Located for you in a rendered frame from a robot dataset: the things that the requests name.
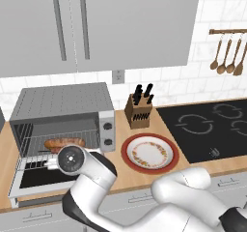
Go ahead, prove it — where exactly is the toaster oven wire rack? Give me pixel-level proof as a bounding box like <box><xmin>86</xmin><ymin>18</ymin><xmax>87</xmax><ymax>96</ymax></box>
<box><xmin>19</xmin><ymin>129</ymin><xmax>101</xmax><ymax>158</ymax></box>

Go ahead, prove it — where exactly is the dark grey appliance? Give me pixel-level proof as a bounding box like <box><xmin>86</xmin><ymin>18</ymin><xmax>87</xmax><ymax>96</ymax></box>
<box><xmin>0</xmin><ymin>107</ymin><xmax>6</xmax><ymax>133</ymax></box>

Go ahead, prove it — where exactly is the wooden spatula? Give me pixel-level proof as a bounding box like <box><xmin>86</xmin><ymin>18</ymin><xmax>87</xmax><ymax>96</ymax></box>
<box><xmin>233</xmin><ymin>33</ymin><xmax>247</xmax><ymax>77</ymax></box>

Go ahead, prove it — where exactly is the red rimmed white plate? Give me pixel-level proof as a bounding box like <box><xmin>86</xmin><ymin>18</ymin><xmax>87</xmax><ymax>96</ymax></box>
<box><xmin>121</xmin><ymin>132</ymin><xmax>180</xmax><ymax>175</ymax></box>

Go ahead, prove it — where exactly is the toaster oven glass door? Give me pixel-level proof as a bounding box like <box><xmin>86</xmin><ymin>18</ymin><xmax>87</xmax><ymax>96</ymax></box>
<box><xmin>8</xmin><ymin>151</ymin><xmax>104</xmax><ymax>209</ymax></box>

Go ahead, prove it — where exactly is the wooden utensil rail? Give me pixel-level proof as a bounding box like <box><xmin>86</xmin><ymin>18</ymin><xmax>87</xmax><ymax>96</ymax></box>
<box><xmin>208</xmin><ymin>28</ymin><xmax>247</xmax><ymax>36</ymax></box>

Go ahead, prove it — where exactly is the grey drawer handle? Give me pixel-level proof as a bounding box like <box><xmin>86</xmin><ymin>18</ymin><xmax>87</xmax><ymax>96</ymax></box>
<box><xmin>127</xmin><ymin>192</ymin><xmax>154</xmax><ymax>204</ymax></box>
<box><xmin>217</xmin><ymin>176</ymin><xmax>241</xmax><ymax>188</ymax></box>
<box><xmin>21</xmin><ymin>211</ymin><xmax>53</xmax><ymax>223</ymax></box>

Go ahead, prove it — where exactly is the silver toaster oven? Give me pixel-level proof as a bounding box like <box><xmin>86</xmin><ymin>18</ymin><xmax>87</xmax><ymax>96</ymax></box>
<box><xmin>9</xmin><ymin>81</ymin><xmax>117</xmax><ymax>166</ymax></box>

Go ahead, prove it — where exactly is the black hob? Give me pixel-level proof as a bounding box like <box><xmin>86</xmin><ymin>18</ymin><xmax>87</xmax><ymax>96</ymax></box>
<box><xmin>155</xmin><ymin>99</ymin><xmax>247</xmax><ymax>164</ymax></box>

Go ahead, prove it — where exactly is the wooden spoon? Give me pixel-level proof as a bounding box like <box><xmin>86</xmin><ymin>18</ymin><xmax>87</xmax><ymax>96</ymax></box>
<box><xmin>225</xmin><ymin>33</ymin><xmax>242</xmax><ymax>74</ymax></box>
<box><xmin>216</xmin><ymin>33</ymin><xmax>233</xmax><ymax>75</ymax></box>
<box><xmin>209</xmin><ymin>33</ymin><xmax>224</xmax><ymax>72</ymax></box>

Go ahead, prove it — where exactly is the grey wall outlet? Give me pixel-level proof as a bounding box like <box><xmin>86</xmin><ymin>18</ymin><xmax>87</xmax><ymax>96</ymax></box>
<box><xmin>112</xmin><ymin>69</ymin><xmax>125</xmax><ymax>85</ymax></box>

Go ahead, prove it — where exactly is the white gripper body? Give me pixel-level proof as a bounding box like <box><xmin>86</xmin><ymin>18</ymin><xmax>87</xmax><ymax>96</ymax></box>
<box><xmin>43</xmin><ymin>158</ymin><xmax>61</xmax><ymax>172</ymax></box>

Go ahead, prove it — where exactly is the brown baguette bread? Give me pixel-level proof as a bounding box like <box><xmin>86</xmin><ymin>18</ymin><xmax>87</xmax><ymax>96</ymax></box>
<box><xmin>43</xmin><ymin>137</ymin><xmax>87</xmax><ymax>154</ymax></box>

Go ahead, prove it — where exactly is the grey cupboard door handle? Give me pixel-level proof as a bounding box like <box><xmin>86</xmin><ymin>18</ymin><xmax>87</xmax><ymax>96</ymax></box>
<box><xmin>79</xmin><ymin>0</ymin><xmax>92</xmax><ymax>61</ymax></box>
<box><xmin>51</xmin><ymin>0</ymin><xmax>68</xmax><ymax>62</ymax></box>

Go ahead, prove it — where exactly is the grey drawer front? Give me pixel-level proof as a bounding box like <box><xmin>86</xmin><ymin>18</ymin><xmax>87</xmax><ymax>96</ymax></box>
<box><xmin>207</xmin><ymin>172</ymin><xmax>247</xmax><ymax>210</ymax></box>
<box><xmin>96</xmin><ymin>187</ymin><xmax>159</xmax><ymax>225</ymax></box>
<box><xmin>0</xmin><ymin>202</ymin><xmax>72</xmax><ymax>232</ymax></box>

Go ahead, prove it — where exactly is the grey cupboard door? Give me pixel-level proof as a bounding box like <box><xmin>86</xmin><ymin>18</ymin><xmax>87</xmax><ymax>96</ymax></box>
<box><xmin>68</xmin><ymin>0</ymin><xmax>203</xmax><ymax>73</ymax></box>
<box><xmin>0</xmin><ymin>0</ymin><xmax>78</xmax><ymax>78</ymax></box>

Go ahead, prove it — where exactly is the wooden knife block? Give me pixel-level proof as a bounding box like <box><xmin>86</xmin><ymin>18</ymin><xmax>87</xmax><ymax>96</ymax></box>
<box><xmin>123</xmin><ymin>93</ymin><xmax>152</xmax><ymax>130</ymax></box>

